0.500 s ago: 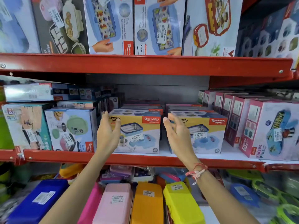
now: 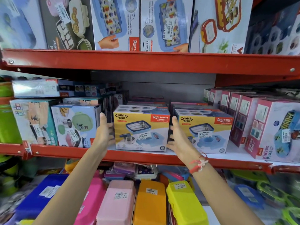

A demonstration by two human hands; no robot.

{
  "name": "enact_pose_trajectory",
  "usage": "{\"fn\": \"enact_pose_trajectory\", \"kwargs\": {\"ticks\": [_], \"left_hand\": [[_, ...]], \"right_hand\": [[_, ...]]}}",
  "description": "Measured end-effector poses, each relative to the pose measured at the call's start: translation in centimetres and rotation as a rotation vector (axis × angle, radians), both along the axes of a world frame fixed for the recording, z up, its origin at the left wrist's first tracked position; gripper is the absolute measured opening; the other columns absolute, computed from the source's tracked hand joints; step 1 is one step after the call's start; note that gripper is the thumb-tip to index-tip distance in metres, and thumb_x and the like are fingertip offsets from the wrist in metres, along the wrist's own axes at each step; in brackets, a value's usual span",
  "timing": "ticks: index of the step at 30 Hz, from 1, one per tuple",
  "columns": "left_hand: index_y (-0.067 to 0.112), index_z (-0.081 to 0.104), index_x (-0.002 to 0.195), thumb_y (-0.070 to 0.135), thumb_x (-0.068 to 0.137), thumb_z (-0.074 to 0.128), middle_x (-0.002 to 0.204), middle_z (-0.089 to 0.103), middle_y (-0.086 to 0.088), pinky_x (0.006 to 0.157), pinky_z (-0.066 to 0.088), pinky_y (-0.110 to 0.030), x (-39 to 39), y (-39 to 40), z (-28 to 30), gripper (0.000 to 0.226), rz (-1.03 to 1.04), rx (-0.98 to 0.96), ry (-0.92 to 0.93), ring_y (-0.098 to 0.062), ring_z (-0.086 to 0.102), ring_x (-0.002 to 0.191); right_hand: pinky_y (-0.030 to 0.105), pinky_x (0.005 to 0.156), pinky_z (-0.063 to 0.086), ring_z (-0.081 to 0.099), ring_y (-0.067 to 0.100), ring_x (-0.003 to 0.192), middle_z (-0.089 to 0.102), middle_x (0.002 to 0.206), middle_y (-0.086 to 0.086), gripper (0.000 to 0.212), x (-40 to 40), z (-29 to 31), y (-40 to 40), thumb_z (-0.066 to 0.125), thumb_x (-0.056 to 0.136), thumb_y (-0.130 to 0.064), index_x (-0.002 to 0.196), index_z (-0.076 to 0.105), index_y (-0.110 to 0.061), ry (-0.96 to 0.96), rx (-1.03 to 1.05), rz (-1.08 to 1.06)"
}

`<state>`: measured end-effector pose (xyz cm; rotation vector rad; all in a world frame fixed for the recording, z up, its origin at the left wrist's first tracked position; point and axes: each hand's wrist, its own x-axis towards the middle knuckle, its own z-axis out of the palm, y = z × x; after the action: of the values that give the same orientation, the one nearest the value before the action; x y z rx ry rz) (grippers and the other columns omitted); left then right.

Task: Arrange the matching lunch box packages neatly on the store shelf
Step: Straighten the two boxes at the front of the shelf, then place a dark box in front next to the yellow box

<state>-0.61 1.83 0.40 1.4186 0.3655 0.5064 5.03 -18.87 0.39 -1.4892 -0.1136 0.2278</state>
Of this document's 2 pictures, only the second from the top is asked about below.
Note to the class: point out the person's right hand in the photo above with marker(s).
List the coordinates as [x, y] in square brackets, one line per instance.
[184, 145]

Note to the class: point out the person's left hand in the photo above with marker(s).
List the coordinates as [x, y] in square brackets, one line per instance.
[102, 135]

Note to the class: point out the person's right thumb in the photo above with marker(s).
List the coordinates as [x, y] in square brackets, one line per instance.
[176, 124]

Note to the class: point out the person's left thumb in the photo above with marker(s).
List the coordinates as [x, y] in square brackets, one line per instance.
[103, 120]

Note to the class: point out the yellow and white lunchbox carton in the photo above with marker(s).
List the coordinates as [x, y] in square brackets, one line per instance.
[206, 131]
[140, 128]

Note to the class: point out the person's left forearm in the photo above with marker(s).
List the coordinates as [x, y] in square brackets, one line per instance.
[75, 185]

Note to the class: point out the person's right forearm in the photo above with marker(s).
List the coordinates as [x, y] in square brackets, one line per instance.
[220, 199]

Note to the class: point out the white carton with green lunchbox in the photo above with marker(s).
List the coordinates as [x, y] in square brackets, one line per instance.
[75, 126]

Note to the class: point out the flat dark lunchbox carton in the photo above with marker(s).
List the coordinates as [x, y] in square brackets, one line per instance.
[89, 87]

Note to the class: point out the red metal shelf beam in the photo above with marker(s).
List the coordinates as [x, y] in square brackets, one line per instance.
[150, 62]
[145, 158]

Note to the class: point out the purple plastic lunchbox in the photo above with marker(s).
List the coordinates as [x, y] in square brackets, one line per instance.
[124, 168]

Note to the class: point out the teal cartoon print carton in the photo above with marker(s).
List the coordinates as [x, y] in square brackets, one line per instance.
[32, 119]

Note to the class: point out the flat white and grey carton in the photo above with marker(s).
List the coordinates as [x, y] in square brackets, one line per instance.
[35, 87]

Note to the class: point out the yellow plastic lunchbox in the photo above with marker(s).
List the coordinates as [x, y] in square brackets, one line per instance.
[186, 203]

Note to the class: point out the hot pink plastic lunchbox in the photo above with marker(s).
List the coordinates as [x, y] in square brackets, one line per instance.
[91, 201]

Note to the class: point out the orange plastic lunchbox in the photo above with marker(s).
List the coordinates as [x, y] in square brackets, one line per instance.
[150, 203]

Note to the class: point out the light pink plastic lunchbox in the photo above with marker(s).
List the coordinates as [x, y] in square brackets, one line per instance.
[117, 203]

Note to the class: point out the row of pink lunchbox cartons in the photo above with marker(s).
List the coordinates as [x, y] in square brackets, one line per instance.
[262, 124]

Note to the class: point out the green plastic bottle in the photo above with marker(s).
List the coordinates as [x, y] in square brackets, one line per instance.
[8, 124]

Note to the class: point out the white carton with blue puzzle lunchbox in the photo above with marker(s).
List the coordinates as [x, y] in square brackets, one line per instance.
[114, 23]
[166, 24]

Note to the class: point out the blue plastic lunchbox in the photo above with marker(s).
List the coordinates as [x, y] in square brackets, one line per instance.
[39, 196]

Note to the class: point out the blue lidded clear container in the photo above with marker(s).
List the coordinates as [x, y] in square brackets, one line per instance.
[249, 196]

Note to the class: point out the black carton with cream lunchbox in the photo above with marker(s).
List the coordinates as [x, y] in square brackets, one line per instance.
[66, 23]

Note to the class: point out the white carton with red lunchbox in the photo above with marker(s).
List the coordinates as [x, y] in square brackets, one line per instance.
[220, 24]

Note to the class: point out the green lidded clear container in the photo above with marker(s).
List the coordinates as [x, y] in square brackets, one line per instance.
[271, 193]

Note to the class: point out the pale blue lunchbox carton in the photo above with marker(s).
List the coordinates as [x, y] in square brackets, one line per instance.
[18, 23]

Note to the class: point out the dark blue lunchbox carton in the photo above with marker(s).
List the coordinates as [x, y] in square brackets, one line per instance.
[274, 32]

